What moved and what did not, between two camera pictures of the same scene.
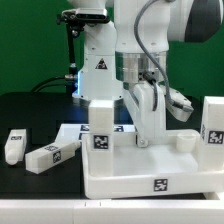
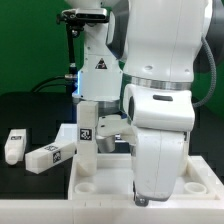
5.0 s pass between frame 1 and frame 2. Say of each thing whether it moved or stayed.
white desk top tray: moved
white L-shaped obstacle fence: stayed
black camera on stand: stayed
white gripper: moved
